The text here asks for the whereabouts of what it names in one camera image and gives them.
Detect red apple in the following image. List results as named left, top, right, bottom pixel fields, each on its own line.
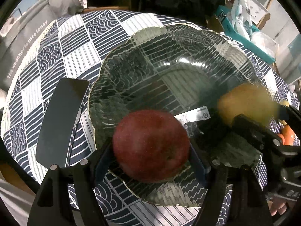
left=112, top=109, right=191, bottom=183

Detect clear plastic bag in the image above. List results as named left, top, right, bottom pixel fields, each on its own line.
left=250, top=31, right=278, bottom=59

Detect navy white patterned tablecloth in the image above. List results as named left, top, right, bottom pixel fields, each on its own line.
left=1, top=9, right=298, bottom=226

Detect clear glass plate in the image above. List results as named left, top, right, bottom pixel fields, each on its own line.
left=87, top=24, right=260, bottom=208

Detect grey printed bag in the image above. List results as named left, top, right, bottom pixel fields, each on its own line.
left=0, top=0, right=62, bottom=90

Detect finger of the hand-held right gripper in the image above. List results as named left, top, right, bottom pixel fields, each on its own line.
left=277, top=104, right=301, bottom=128
left=232, top=114, right=283, bottom=151

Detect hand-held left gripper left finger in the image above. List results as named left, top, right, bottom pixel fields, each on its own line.
left=28, top=142, right=118, bottom=226

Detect teal plastic crate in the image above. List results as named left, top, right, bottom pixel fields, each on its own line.
left=215, top=5, right=277, bottom=63

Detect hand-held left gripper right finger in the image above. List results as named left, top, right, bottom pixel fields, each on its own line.
left=188, top=144, right=274, bottom=226

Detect white printed rice bag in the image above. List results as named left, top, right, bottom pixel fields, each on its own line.
left=229, top=0, right=261, bottom=40

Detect person's right hand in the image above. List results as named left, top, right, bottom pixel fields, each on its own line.
left=270, top=197, right=289, bottom=217

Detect yellow pear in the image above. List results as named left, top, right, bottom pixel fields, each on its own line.
left=216, top=83, right=279, bottom=128

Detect black smartphone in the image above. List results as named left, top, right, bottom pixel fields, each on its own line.
left=35, top=78, right=91, bottom=169

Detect grey crumpled clothes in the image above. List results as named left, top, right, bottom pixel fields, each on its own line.
left=47, top=0, right=88, bottom=17

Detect low wooden box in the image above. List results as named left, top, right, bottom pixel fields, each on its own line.
left=83, top=5, right=130, bottom=12

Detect orange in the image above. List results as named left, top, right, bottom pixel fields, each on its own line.
left=279, top=124, right=297, bottom=146

